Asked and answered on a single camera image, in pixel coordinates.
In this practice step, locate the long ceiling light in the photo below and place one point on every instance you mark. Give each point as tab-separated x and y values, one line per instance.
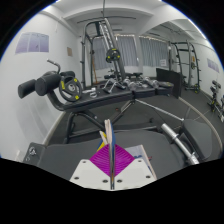
196	28

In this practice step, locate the grey window curtain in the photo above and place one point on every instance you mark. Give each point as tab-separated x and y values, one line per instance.
154	51
126	50

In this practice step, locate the chrome dumbbell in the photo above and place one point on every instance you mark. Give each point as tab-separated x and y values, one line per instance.
151	82
130	84

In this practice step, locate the black weight plate on rack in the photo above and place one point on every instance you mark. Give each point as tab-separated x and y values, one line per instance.
113	55

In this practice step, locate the brown wall plaque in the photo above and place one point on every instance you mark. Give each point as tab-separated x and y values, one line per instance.
69	51

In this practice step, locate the black padded weight bench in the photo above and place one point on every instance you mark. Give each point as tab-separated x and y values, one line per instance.
66	156

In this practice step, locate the dumbbell storage rack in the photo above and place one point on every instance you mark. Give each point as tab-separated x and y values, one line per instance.
216	100

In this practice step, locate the black weight plate yellow marks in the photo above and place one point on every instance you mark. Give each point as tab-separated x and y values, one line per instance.
70	89

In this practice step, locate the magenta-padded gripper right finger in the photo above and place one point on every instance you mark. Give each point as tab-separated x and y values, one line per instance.
133	171

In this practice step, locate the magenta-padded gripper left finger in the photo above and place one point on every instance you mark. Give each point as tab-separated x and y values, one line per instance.
87	173

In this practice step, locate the black squat rack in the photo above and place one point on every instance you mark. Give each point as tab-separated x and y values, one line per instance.
185	66

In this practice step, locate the small purple wall poster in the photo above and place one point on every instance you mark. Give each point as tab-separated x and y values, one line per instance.
213	65

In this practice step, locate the black bench with foam rollers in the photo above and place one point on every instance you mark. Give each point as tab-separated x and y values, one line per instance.
100	96

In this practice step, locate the black upright mat board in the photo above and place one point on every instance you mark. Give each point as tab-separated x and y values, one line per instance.
170	81

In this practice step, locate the silver barbell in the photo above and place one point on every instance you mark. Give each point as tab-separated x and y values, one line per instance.
178	141

